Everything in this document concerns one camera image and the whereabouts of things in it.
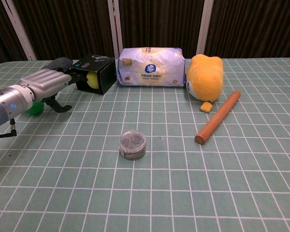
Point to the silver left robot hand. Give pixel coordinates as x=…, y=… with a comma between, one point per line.
x=47, y=82

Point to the yellow Teloon tennis ball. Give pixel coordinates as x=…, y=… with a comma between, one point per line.
x=92, y=80

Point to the black cardboard box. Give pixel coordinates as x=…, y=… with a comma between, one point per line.
x=104, y=77

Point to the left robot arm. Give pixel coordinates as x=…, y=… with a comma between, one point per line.
x=8, y=106

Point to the green rubber ball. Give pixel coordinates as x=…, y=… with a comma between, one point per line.
x=35, y=108

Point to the rolled dark grey cloth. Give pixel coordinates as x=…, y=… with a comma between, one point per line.
x=60, y=63

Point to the white tissue paper pack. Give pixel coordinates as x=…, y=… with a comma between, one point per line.
x=151, y=68

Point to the clear jar of metal clips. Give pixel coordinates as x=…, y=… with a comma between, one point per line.
x=132, y=145

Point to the yellow plush toy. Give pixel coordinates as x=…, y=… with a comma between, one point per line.
x=206, y=78

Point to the green checked tablecloth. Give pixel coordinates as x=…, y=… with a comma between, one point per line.
x=174, y=183

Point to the wooden rolling pin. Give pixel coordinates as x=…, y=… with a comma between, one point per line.
x=218, y=117

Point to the white partition frame post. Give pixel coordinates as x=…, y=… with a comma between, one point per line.
x=20, y=29
x=115, y=29
x=204, y=26

